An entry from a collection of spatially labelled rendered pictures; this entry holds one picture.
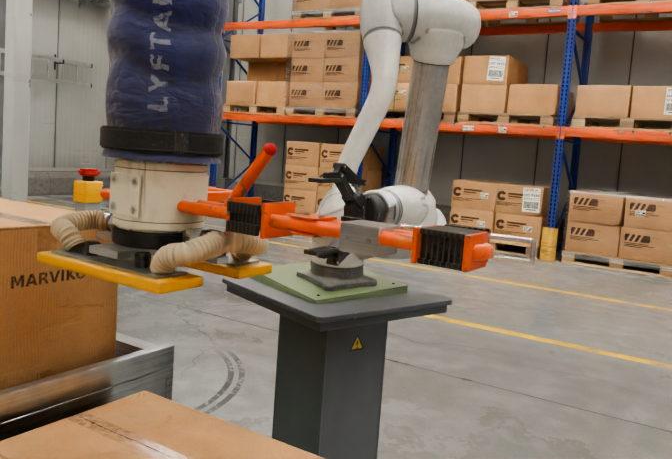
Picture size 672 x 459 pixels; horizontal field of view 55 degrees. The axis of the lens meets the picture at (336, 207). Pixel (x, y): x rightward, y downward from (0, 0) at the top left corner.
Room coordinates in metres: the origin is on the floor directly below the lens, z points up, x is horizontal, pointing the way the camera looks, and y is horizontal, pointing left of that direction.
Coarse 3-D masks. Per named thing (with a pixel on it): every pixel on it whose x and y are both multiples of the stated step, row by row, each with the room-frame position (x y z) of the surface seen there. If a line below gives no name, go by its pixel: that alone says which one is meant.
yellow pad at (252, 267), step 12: (192, 264) 1.25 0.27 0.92; (204, 264) 1.23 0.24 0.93; (216, 264) 1.22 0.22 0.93; (228, 264) 1.21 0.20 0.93; (240, 264) 1.22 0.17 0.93; (252, 264) 1.24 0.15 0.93; (264, 264) 1.25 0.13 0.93; (228, 276) 1.19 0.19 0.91; (240, 276) 1.18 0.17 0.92; (252, 276) 1.21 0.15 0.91
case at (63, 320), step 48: (0, 240) 1.36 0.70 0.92; (48, 240) 1.45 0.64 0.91; (96, 240) 1.56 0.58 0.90; (0, 288) 1.36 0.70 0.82; (48, 288) 1.46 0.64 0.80; (96, 288) 1.57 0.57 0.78; (0, 336) 1.36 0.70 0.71; (48, 336) 1.46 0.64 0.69; (96, 336) 1.57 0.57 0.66; (0, 384) 1.36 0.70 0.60
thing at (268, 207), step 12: (228, 204) 1.07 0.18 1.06; (240, 204) 1.06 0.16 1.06; (252, 204) 1.05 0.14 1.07; (264, 204) 1.04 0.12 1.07; (276, 204) 1.06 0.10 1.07; (288, 204) 1.09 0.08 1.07; (228, 216) 1.08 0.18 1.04; (240, 216) 1.07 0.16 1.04; (252, 216) 1.05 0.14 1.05; (264, 216) 1.04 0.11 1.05; (228, 228) 1.07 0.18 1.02; (240, 228) 1.06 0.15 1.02; (252, 228) 1.04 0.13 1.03; (264, 228) 1.04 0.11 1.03; (276, 228) 1.07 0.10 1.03
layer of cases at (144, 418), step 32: (96, 416) 1.37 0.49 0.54; (128, 416) 1.39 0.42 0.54; (160, 416) 1.40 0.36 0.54; (192, 416) 1.41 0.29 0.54; (0, 448) 1.20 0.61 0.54; (32, 448) 1.21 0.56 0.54; (64, 448) 1.22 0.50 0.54; (96, 448) 1.23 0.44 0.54; (128, 448) 1.24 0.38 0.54; (160, 448) 1.25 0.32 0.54; (192, 448) 1.26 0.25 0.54; (224, 448) 1.27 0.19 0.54; (256, 448) 1.28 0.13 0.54; (288, 448) 1.29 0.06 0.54
